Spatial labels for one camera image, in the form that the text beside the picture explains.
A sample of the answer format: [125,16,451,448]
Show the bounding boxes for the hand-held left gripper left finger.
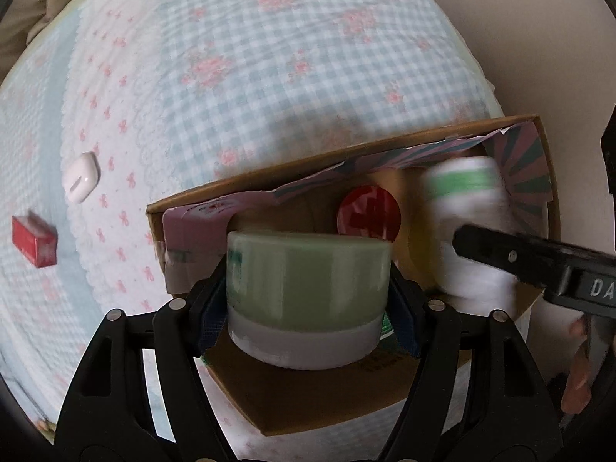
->
[54,269,232,462]

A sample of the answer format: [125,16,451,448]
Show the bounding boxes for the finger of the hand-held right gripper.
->
[601,113,616,191]
[453,224,573,295]

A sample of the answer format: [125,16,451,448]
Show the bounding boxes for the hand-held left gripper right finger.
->
[380,262,564,462]

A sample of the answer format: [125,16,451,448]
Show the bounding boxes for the white bottle green label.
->
[421,156,518,301]

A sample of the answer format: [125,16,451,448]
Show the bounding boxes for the pale green jar white lid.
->
[225,230,392,370]

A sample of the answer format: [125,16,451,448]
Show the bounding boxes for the cardboard box pink striped flaps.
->
[146,114,560,436]

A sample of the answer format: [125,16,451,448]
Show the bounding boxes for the red round lid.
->
[336,185,402,244]

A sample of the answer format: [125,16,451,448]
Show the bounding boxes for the person's right hand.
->
[561,310,594,415]

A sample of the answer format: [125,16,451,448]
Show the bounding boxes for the small red box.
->
[12,213,59,266]

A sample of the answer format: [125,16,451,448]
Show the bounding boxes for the white earbuds case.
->
[62,151,101,203]

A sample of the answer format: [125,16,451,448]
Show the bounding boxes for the checkered floral blanket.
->
[0,0,506,462]

